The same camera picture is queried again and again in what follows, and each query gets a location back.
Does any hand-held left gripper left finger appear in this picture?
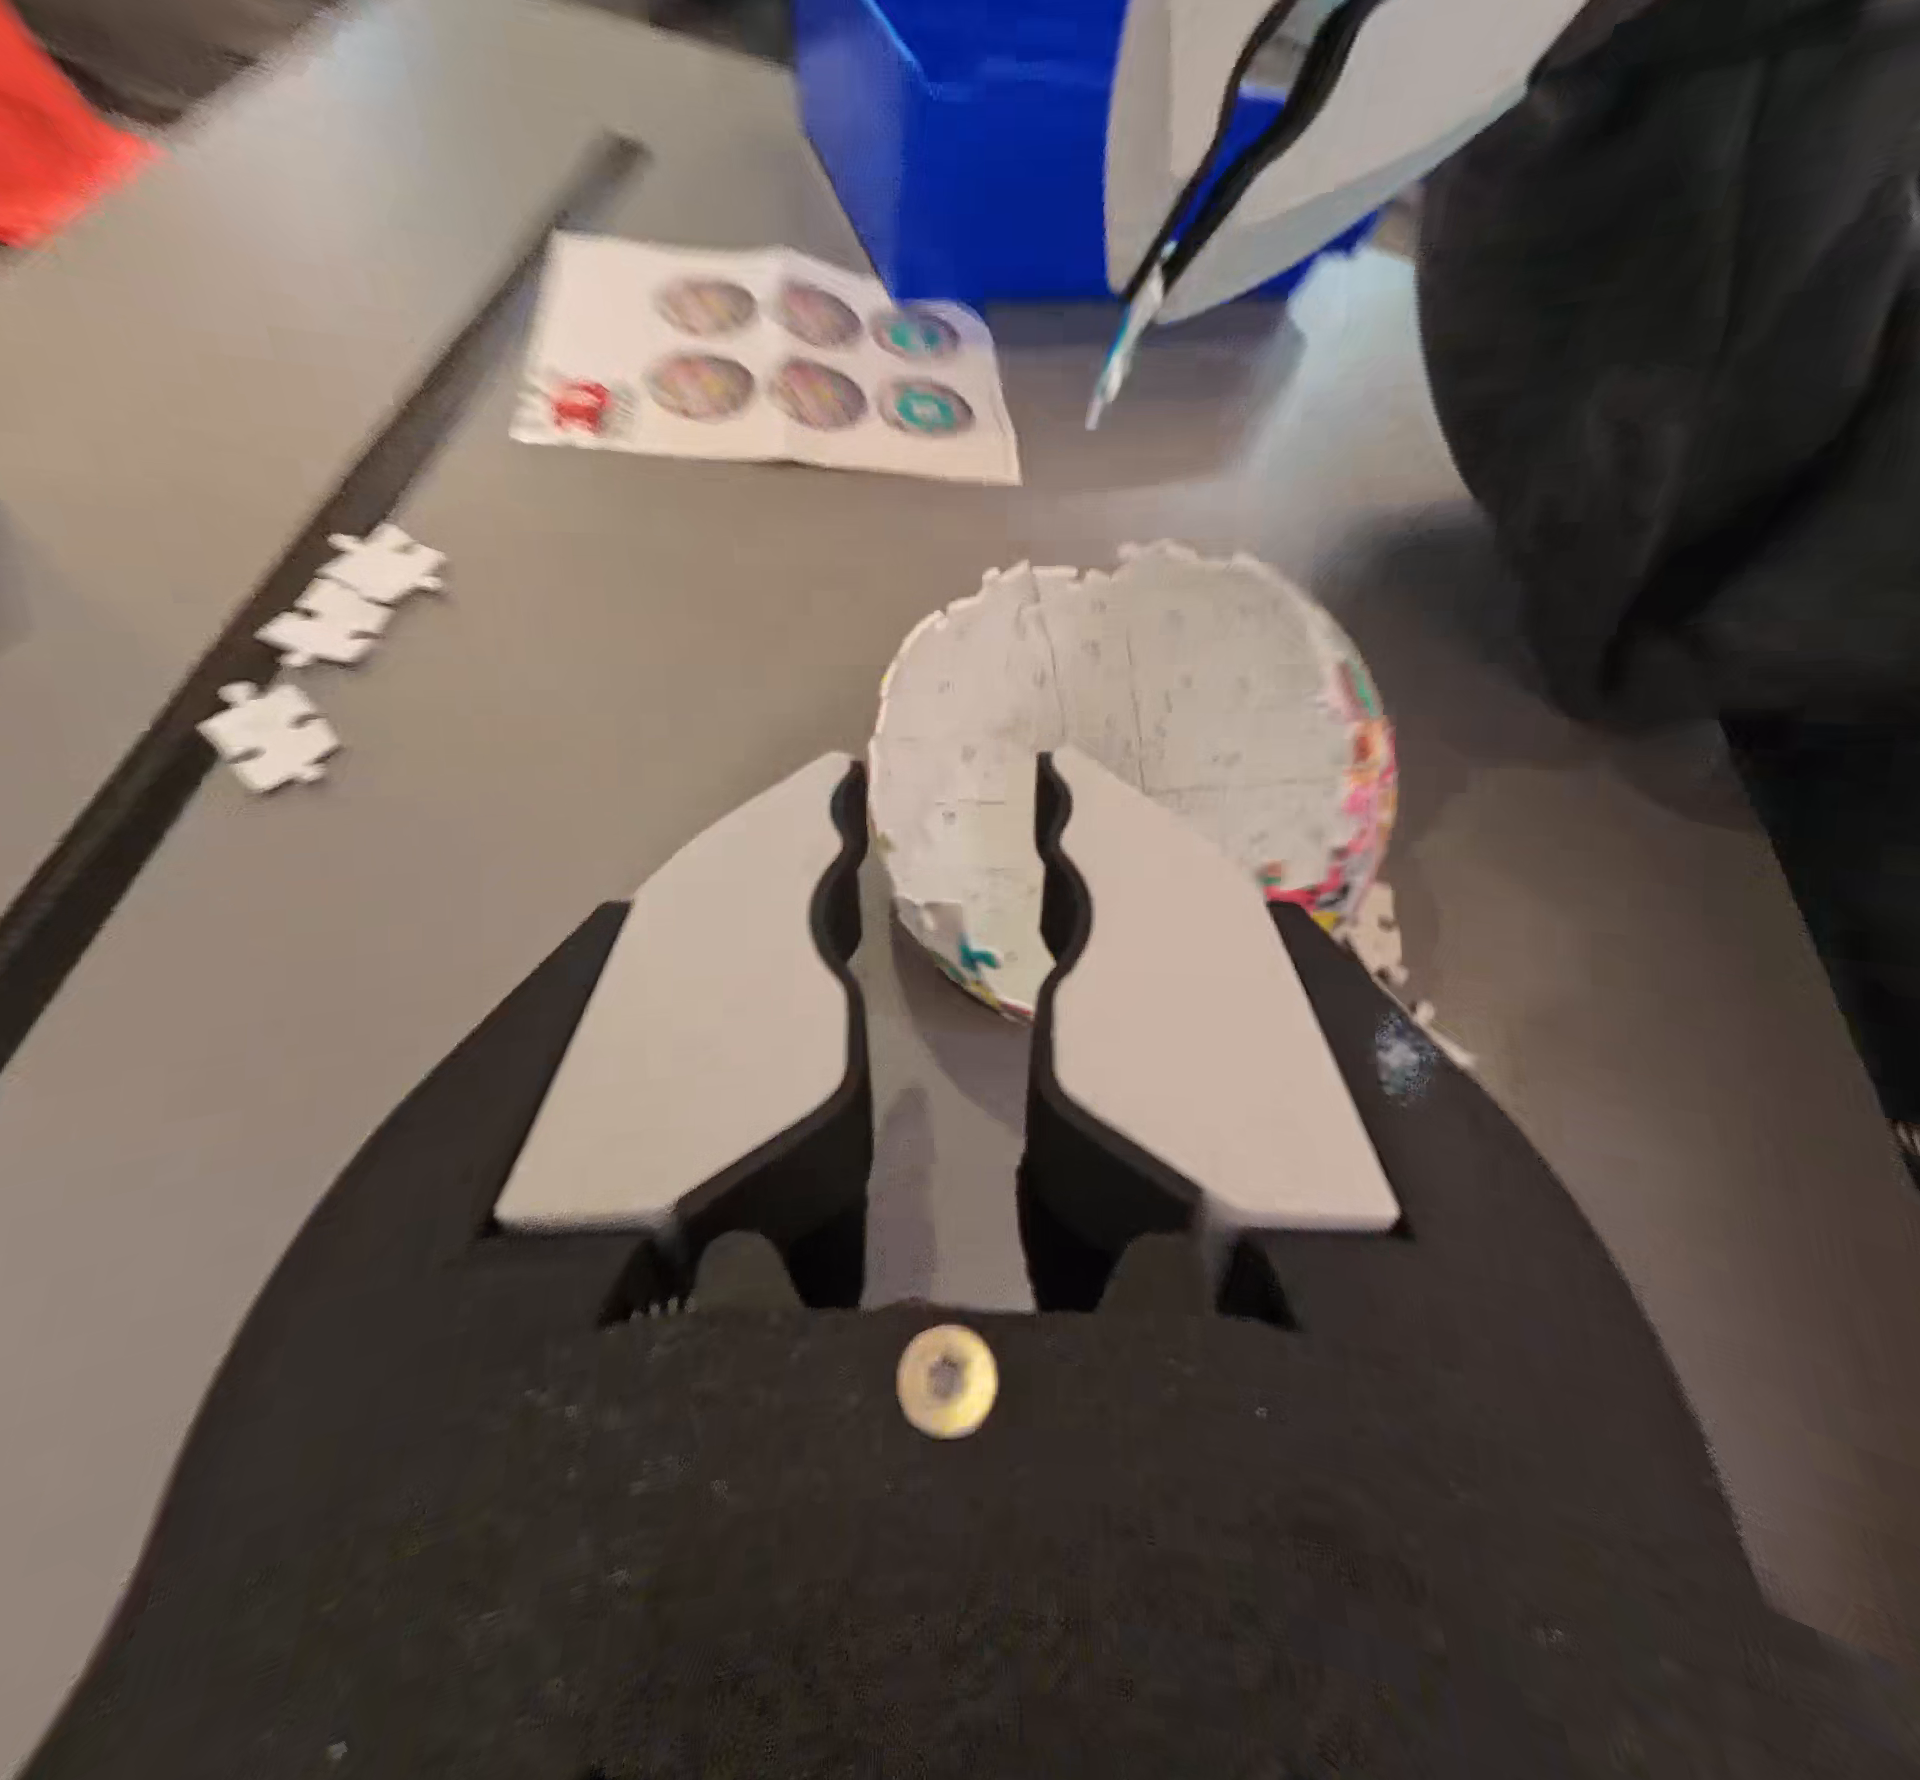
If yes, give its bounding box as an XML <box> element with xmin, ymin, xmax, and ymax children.
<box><xmin>492</xmin><ymin>748</ymin><xmax>878</xmax><ymax>1317</ymax></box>

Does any row of white puzzle pieces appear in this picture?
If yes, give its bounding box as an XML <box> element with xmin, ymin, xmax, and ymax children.
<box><xmin>1348</xmin><ymin>876</ymin><xmax>1478</xmax><ymax>1070</ymax></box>

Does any colourful puzzle ball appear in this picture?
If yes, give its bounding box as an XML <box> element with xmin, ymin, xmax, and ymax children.
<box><xmin>862</xmin><ymin>539</ymin><xmax>1408</xmax><ymax>1025</ymax></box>

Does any single white puzzle piece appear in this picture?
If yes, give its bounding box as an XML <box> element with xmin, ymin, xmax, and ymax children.
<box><xmin>319</xmin><ymin>519</ymin><xmax>454</xmax><ymax>610</ymax></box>
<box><xmin>192</xmin><ymin>674</ymin><xmax>347</xmax><ymax>802</ymax></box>
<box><xmin>1078</xmin><ymin>262</ymin><xmax>1174</xmax><ymax>434</ymax></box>

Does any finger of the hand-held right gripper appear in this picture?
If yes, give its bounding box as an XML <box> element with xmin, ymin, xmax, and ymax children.
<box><xmin>1152</xmin><ymin>0</ymin><xmax>1719</xmax><ymax>330</ymax></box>
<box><xmin>1098</xmin><ymin>0</ymin><xmax>1356</xmax><ymax>304</ymax></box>

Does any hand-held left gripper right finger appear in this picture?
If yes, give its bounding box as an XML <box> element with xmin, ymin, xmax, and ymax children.
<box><xmin>1022</xmin><ymin>747</ymin><xmax>1404</xmax><ymax>1317</ymax></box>

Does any white puzzle leaflet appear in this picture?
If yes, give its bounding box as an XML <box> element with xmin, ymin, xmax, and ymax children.
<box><xmin>509</xmin><ymin>228</ymin><xmax>1028</xmax><ymax>494</ymax></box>

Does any blue plastic bin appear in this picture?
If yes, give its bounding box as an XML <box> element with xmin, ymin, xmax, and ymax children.
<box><xmin>770</xmin><ymin>0</ymin><xmax>1388</xmax><ymax>319</ymax></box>

